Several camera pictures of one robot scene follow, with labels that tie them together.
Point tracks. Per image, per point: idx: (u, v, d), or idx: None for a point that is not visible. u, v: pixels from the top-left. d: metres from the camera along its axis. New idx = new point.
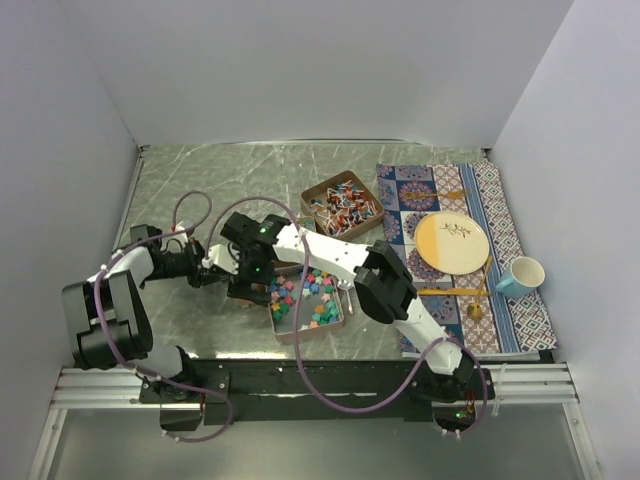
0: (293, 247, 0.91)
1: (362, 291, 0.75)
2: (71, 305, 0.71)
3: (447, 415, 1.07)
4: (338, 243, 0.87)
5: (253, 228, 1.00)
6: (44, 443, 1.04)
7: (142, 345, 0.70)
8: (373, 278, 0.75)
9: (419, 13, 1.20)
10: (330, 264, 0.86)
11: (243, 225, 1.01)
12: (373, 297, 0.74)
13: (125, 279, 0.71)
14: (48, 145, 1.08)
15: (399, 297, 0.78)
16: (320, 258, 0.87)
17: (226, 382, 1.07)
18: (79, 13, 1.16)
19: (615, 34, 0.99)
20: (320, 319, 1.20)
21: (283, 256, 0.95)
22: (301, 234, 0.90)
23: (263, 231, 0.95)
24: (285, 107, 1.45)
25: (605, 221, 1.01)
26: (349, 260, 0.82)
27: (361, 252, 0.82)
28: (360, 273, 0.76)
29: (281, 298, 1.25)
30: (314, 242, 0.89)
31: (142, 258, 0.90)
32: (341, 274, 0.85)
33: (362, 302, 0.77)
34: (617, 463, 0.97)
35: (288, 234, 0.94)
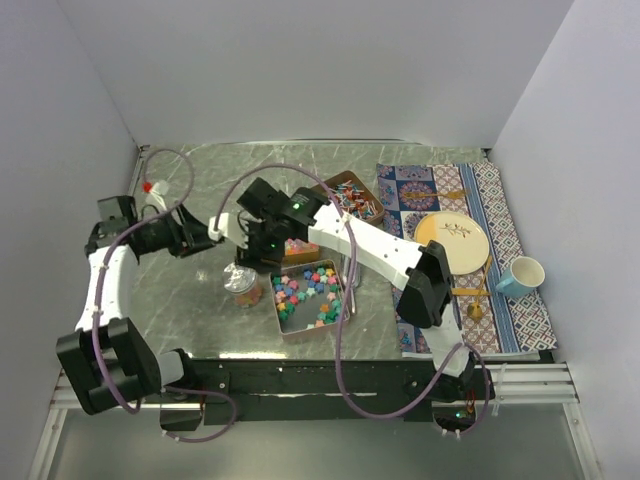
0: (333, 234, 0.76)
1: (411, 295, 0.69)
2: (70, 362, 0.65)
3: (447, 415, 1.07)
4: (387, 237, 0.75)
5: (280, 199, 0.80)
6: (44, 443, 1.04)
7: (152, 388, 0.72)
8: (427, 285, 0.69)
9: (418, 14, 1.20)
10: (376, 260, 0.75)
11: (268, 193, 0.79)
12: (423, 304, 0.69)
13: (126, 331, 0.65)
14: (49, 145, 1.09)
15: (440, 301, 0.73)
16: (367, 252, 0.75)
17: (226, 383, 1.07)
18: (80, 13, 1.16)
19: (615, 34, 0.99)
20: (326, 318, 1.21)
21: (315, 240, 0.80)
22: (345, 220, 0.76)
23: (296, 208, 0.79)
24: (284, 108, 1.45)
25: (605, 221, 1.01)
26: (401, 260, 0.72)
27: (414, 253, 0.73)
28: (415, 278, 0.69)
29: (287, 298, 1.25)
30: (359, 231, 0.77)
31: (128, 257, 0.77)
32: (388, 273, 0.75)
33: (403, 304, 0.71)
34: (617, 464, 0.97)
35: (325, 216, 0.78)
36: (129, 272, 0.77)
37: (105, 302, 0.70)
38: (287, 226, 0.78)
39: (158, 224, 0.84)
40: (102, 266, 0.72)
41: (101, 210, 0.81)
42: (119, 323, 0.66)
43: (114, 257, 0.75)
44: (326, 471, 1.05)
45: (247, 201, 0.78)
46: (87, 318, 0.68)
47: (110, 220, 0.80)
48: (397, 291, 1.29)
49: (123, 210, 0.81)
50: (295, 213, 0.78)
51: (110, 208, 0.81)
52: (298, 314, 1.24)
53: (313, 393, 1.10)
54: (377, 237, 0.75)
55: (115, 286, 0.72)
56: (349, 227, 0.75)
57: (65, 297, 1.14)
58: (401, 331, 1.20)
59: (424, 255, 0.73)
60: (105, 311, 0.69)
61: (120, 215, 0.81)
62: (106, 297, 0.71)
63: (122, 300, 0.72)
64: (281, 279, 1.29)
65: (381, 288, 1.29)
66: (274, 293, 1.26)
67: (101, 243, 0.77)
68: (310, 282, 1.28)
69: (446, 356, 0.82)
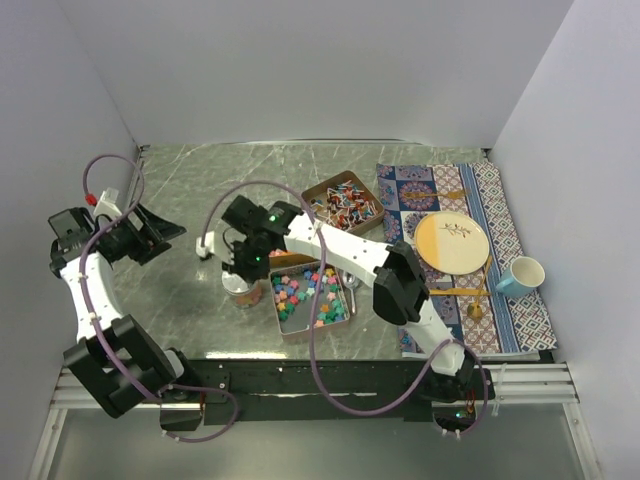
0: (306, 240, 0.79)
1: (380, 293, 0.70)
2: (82, 368, 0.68)
3: (447, 415, 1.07)
4: (357, 239, 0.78)
5: (260, 214, 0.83)
6: (44, 443, 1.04)
7: (169, 375, 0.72)
8: (394, 281, 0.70)
9: (418, 14, 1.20)
10: (347, 263, 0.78)
11: (249, 209, 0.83)
12: (393, 301, 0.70)
13: (132, 326, 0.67)
14: (49, 146, 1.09)
15: (413, 298, 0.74)
16: (337, 255, 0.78)
17: (226, 383, 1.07)
18: (80, 13, 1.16)
19: (615, 34, 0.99)
20: (326, 318, 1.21)
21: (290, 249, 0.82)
22: (316, 228, 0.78)
23: (273, 219, 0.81)
24: (284, 108, 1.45)
25: (606, 221, 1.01)
26: (369, 261, 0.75)
27: (381, 253, 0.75)
28: (381, 275, 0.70)
29: (287, 298, 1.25)
30: (331, 236, 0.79)
31: (103, 263, 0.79)
32: (359, 274, 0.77)
33: (377, 302, 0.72)
34: (617, 464, 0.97)
35: (299, 225, 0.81)
36: (108, 275, 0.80)
37: (100, 308, 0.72)
38: (265, 238, 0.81)
39: (118, 230, 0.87)
40: (81, 275, 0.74)
41: (56, 225, 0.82)
42: (122, 321, 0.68)
43: (90, 265, 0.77)
44: (326, 471, 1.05)
45: (230, 217, 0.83)
46: (87, 326, 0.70)
47: (68, 233, 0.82)
48: None
49: (78, 220, 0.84)
50: (272, 225, 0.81)
51: (64, 221, 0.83)
52: (299, 314, 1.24)
53: (313, 393, 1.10)
54: (346, 240, 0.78)
55: (101, 289, 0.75)
56: (320, 234, 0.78)
57: (65, 297, 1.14)
58: (401, 331, 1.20)
59: (391, 254, 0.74)
60: (103, 316, 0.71)
61: (76, 225, 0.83)
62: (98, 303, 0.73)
63: (114, 301, 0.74)
64: (281, 279, 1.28)
65: None
66: (274, 293, 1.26)
67: (68, 256, 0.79)
68: (310, 282, 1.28)
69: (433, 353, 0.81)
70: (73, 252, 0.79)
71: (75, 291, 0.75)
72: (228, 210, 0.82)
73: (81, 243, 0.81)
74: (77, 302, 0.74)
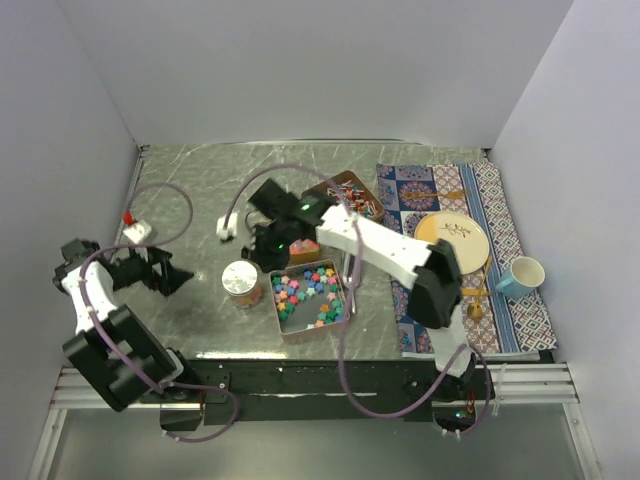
0: (341, 233, 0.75)
1: (418, 294, 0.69)
2: (83, 358, 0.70)
3: (447, 415, 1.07)
4: (395, 236, 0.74)
5: (291, 202, 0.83)
6: (44, 443, 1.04)
7: (169, 365, 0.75)
8: (433, 282, 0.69)
9: (418, 13, 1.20)
10: (383, 259, 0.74)
11: (279, 195, 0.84)
12: (431, 302, 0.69)
13: (127, 314, 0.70)
14: (48, 145, 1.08)
15: (450, 299, 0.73)
16: (373, 251, 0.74)
17: (226, 383, 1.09)
18: (80, 13, 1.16)
19: (616, 34, 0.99)
20: (326, 318, 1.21)
21: (324, 240, 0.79)
22: (353, 221, 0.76)
23: (306, 208, 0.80)
24: (284, 107, 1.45)
25: (605, 220, 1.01)
26: (408, 259, 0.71)
27: (422, 251, 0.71)
28: (421, 276, 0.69)
29: (287, 297, 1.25)
30: (366, 230, 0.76)
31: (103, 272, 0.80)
32: (395, 272, 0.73)
33: (413, 302, 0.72)
34: (617, 463, 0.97)
35: (334, 216, 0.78)
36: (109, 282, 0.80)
37: (97, 303, 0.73)
38: (296, 227, 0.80)
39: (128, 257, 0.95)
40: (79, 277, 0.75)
41: (65, 251, 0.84)
42: (118, 310, 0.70)
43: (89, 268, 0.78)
44: (327, 471, 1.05)
45: (259, 202, 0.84)
46: (85, 321, 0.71)
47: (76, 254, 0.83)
48: (398, 291, 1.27)
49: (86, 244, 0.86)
50: (304, 214, 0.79)
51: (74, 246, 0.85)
52: (299, 314, 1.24)
53: (313, 392, 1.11)
54: (383, 236, 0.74)
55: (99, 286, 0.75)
56: (356, 227, 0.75)
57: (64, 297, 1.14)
58: (401, 331, 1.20)
59: (431, 254, 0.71)
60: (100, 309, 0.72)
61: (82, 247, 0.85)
62: (96, 300, 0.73)
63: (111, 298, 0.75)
64: (281, 279, 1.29)
65: (381, 288, 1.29)
66: (274, 293, 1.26)
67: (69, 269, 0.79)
68: (310, 282, 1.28)
69: (451, 358, 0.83)
70: (75, 263, 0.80)
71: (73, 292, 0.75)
72: (259, 193, 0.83)
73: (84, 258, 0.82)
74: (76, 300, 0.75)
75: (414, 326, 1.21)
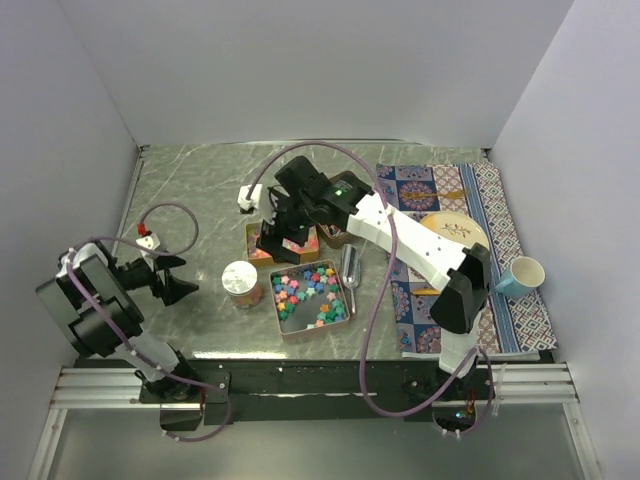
0: (374, 225, 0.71)
1: (450, 299, 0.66)
2: (53, 300, 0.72)
3: (447, 415, 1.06)
4: (430, 233, 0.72)
5: (323, 183, 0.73)
6: (45, 443, 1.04)
7: (137, 314, 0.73)
8: (469, 289, 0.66)
9: (417, 13, 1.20)
10: (416, 256, 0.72)
11: (310, 174, 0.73)
12: (462, 308, 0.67)
13: (96, 260, 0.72)
14: (48, 145, 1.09)
15: (477, 307, 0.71)
16: (406, 247, 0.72)
17: (226, 383, 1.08)
18: (80, 13, 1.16)
19: (616, 34, 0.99)
20: (326, 318, 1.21)
21: (353, 229, 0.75)
22: (389, 213, 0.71)
23: (340, 193, 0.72)
24: (284, 108, 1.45)
25: (605, 220, 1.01)
26: (442, 261, 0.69)
27: (457, 254, 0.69)
28: (457, 282, 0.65)
29: (287, 297, 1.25)
30: (400, 225, 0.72)
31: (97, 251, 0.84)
32: (428, 270, 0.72)
33: (440, 305, 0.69)
34: (617, 464, 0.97)
35: (367, 205, 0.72)
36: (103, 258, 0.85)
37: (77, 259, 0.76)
38: (327, 212, 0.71)
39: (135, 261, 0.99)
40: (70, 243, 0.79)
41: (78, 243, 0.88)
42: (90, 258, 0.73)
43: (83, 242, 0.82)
44: (326, 471, 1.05)
45: (287, 180, 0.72)
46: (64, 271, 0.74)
47: None
48: (397, 291, 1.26)
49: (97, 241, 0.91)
50: (337, 199, 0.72)
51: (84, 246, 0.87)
52: (298, 314, 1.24)
53: (313, 393, 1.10)
54: (419, 234, 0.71)
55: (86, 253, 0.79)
56: (392, 221, 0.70)
57: None
58: (401, 331, 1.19)
59: (467, 258, 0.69)
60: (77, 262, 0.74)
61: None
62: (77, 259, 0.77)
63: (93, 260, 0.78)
64: (281, 279, 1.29)
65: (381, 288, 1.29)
66: (274, 293, 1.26)
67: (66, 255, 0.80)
68: (310, 282, 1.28)
69: (461, 362, 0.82)
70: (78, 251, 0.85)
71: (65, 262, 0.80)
72: (288, 172, 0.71)
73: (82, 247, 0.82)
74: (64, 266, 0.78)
75: (414, 326, 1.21)
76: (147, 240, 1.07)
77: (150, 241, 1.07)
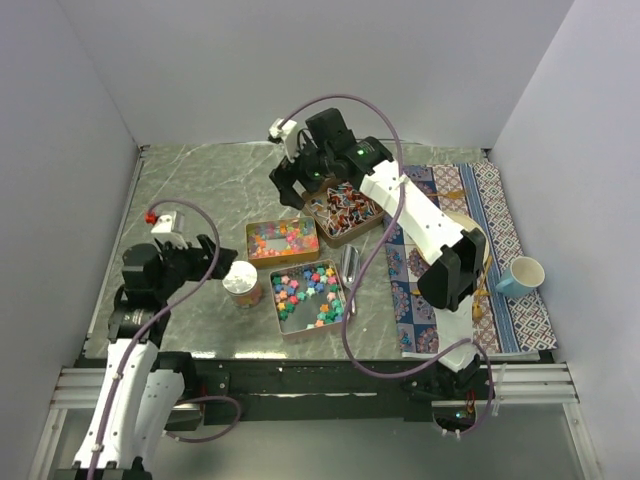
0: (386, 190, 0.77)
1: (438, 271, 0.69)
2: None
3: (447, 416, 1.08)
4: (436, 210, 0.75)
5: (347, 139, 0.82)
6: (44, 443, 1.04)
7: None
8: (458, 266, 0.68)
9: (417, 14, 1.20)
10: (416, 228, 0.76)
11: (338, 129, 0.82)
12: (447, 282, 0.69)
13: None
14: (49, 145, 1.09)
15: (462, 288, 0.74)
16: (410, 217, 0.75)
17: (226, 383, 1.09)
18: (80, 13, 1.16)
19: (616, 33, 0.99)
20: (325, 318, 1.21)
21: (366, 191, 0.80)
22: (401, 182, 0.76)
23: (361, 153, 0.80)
24: (284, 108, 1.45)
25: (605, 221, 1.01)
26: (440, 235, 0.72)
27: (455, 233, 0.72)
28: (447, 255, 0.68)
29: (287, 297, 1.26)
30: (411, 195, 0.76)
31: (142, 366, 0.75)
32: (423, 243, 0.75)
33: (428, 276, 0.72)
34: (617, 464, 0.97)
35: (384, 172, 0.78)
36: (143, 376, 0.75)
37: (110, 432, 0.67)
38: (344, 168, 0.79)
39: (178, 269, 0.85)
40: (116, 375, 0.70)
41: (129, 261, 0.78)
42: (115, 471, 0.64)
43: (131, 361, 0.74)
44: (327, 471, 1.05)
45: (318, 127, 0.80)
46: (87, 448, 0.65)
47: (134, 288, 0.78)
48: (398, 291, 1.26)
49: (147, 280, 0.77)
50: (357, 158, 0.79)
51: (143, 253, 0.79)
52: (298, 314, 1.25)
53: (313, 393, 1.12)
54: (426, 207, 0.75)
55: (125, 399, 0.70)
56: (403, 188, 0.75)
57: (65, 297, 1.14)
58: (401, 331, 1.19)
59: (464, 239, 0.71)
60: (105, 446, 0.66)
61: (145, 285, 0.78)
62: (111, 424, 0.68)
63: (126, 426, 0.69)
64: (281, 279, 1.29)
65: (382, 288, 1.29)
66: (274, 293, 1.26)
67: (124, 328, 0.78)
68: (310, 282, 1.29)
69: (451, 346, 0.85)
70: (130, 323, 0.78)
71: (104, 385, 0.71)
72: (320, 120, 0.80)
73: (142, 313, 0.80)
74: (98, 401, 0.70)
75: (414, 326, 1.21)
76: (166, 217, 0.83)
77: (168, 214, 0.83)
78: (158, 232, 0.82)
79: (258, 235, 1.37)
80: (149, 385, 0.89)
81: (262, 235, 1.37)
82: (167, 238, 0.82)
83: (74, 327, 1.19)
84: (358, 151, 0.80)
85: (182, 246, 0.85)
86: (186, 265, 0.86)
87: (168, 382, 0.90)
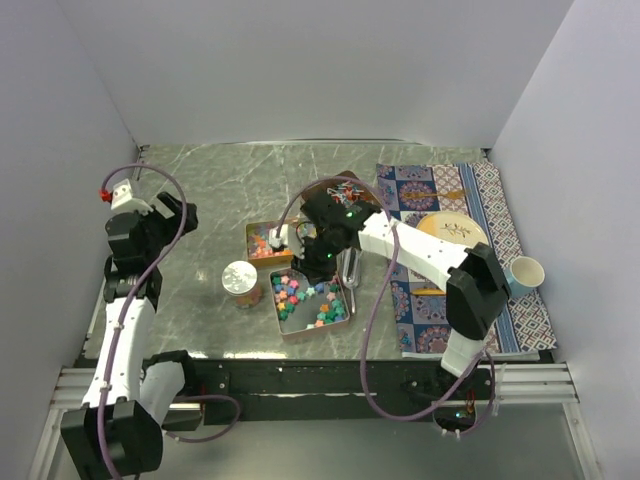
0: (380, 238, 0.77)
1: (456, 297, 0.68)
2: (74, 436, 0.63)
3: (448, 415, 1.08)
4: (432, 239, 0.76)
5: (339, 208, 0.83)
6: (44, 443, 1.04)
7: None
8: (471, 284, 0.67)
9: (416, 14, 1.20)
10: (420, 262, 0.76)
11: (328, 204, 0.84)
12: (469, 307, 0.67)
13: (130, 408, 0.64)
14: (48, 145, 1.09)
15: (494, 311, 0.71)
16: (411, 255, 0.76)
17: (226, 382, 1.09)
18: (79, 12, 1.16)
19: (616, 33, 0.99)
20: (325, 318, 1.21)
21: (365, 247, 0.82)
22: (392, 225, 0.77)
23: (351, 215, 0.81)
24: (284, 107, 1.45)
25: (605, 221, 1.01)
26: (445, 260, 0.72)
27: (459, 254, 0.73)
28: (457, 276, 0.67)
29: (287, 297, 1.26)
30: (405, 234, 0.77)
31: (142, 318, 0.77)
32: (434, 275, 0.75)
33: (450, 306, 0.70)
34: (617, 464, 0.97)
35: (373, 223, 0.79)
36: (143, 330, 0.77)
37: (116, 374, 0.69)
38: (341, 234, 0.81)
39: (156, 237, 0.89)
40: (117, 325, 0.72)
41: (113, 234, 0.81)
42: (125, 403, 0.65)
43: (131, 314, 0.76)
44: (327, 471, 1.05)
45: (310, 211, 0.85)
46: (95, 391, 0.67)
47: (124, 257, 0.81)
48: (397, 291, 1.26)
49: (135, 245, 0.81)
50: (348, 221, 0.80)
51: (126, 221, 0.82)
52: (298, 314, 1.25)
53: (313, 393, 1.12)
54: (422, 240, 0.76)
55: (128, 346, 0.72)
56: (395, 231, 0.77)
57: (64, 297, 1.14)
58: (401, 331, 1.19)
59: (469, 256, 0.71)
60: (114, 385, 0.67)
61: (134, 252, 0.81)
62: (116, 367, 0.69)
63: (131, 370, 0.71)
64: (281, 279, 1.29)
65: (382, 288, 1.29)
66: (274, 293, 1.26)
67: (119, 290, 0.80)
68: (310, 282, 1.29)
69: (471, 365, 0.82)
70: (125, 285, 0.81)
71: (106, 337, 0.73)
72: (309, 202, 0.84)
73: (136, 277, 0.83)
74: (102, 352, 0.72)
75: (414, 326, 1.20)
76: (121, 188, 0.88)
77: (121, 186, 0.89)
78: (125, 202, 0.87)
79: (258, 236, 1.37)
80: (148, 373, 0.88)
81: (262, 235, 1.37)
82: (136, 204, 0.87)
83: (74, 327, 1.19)
84: (347, 215, 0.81)
85: (149, 210, 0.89)
86: (160, 227, 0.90)
87: (168, 369, 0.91)
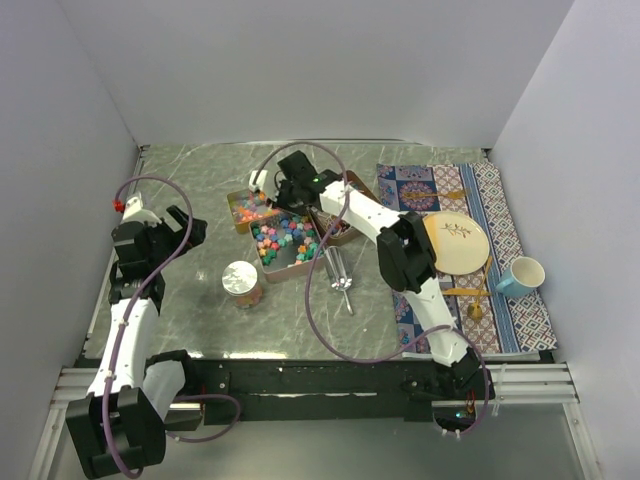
0: (335, 200, 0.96)
1: (384, 250, 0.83)
2: (79, 428, 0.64)
3: (446, 415, 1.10)
4: (376, 205, 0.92)
5: (308, 174, 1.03)
6: (44, 444, 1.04)
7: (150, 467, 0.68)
8: (396, 241, 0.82)
9: (416, 14, 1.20)
10: (363, 222, 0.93)
11: (302, 166, 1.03)
12: (392, 259, 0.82)
13: (134, 397, 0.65)
14: (48, 145, 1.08)
15: (418, 270, 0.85)
16: (356, 214, 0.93)
17: (226, 382, 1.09)
18: (80, 14, 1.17)
19: (617, 34, 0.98)
20: (304, 257, 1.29)
21: (324, 207, 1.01)
22: (346, 192, 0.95)
23: (318, 181, 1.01)
24: (284, 107, 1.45)
25: (605, 221, 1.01)
26: (380, 222, 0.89)
27: (391, 219, 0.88)
28: (386, 234, 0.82)
29: (269, 244, 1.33)
30: (356, 199, 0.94)
31: (147, 315, 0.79)
32: (372, 233, 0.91)
33: (382, 258, 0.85)
34: (617, 463, 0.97)
35: (333, 188, 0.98)
36: (148, 328, 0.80)
37: (120, 366, 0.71)
38: (308, 195, 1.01)
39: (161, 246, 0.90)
40: (122, 322, 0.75)
41: (119, 236, 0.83)
42: (128, 392, 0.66)
43: (135, 311, 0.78)
44: (327, 470, 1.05)
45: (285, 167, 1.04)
46: (101, 381, 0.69)
47: (129, 260, 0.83)
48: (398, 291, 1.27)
49: (140, 251, 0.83)
50: (315, 185, 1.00)
51: (134, 227, 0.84)
52: (278, 260, 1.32)
53: (313, 393, 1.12)
54: (368, 204, 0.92)
55: (132, 342, 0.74)
56: (347, 194, 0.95)
57: (65, 297, 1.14)
58: (401, 331, 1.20)
59: (400, 221, 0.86)
60: (118, 376, 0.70)
61: (138, 256, 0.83)
62: (120, 360, 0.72)
63: (136, 362, 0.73)
64: (260, 228, 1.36)
65: (381, 288, 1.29)
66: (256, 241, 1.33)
67: (123, 293, 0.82)
68: (287, 229, 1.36)
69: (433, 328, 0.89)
70: (130, 288, 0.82)
71: (111, 332, 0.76)
72: (286, 160, 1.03)
73: (140, 281, 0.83)
74: (107, 346, 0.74)
75: (414, 326, 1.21)
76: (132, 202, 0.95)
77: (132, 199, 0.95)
78: (135, 211, 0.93)
79: (240, 207, 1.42)
80: (150, 372, 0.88)
81: (245, 205, 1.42)
82: (146, 216, 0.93)
83: (74, 327, 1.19)
84: (315, 180, 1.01)
85: (158, 221, 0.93)
86: (166, 239, 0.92)
87: (168, 368, 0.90)
